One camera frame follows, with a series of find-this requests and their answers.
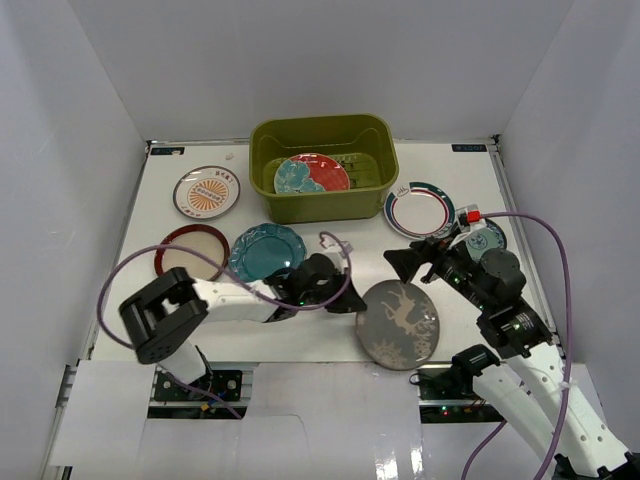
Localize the white plate with teal-red rim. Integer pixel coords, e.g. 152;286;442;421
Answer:
383;181;455;239

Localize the dark red rimmed plate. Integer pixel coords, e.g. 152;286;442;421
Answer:
154;223;231;282

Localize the white plate with orange sunburst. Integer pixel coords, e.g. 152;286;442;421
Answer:
173;166;241;221

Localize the small teal patterned plate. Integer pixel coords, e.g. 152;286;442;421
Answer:
465;219;507;262

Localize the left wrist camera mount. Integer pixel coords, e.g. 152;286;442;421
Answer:
319;235;353;272

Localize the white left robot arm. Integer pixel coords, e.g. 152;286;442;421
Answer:
119;252;367;399

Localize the teal scalloped plate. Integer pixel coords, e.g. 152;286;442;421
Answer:
228;223;307;283

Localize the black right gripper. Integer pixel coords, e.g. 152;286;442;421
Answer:
382;228;491;312

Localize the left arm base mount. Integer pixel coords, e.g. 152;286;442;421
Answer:
151;370;243;402

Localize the red plate with teal flower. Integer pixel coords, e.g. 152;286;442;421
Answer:
273;153;350;194

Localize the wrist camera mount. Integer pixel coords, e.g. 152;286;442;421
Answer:
319;235;353;272
451;204;486;248

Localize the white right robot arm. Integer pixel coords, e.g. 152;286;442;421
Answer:
384;239;639;479

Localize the grey plate with deer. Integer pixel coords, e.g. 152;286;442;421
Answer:
356;280;440;371

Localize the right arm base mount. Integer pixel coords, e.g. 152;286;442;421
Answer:
409;365;503;425

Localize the olive green plastic bin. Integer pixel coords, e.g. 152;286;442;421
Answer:
249;114;399;224

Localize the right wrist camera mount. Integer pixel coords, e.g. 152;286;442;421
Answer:
451;204;486;248

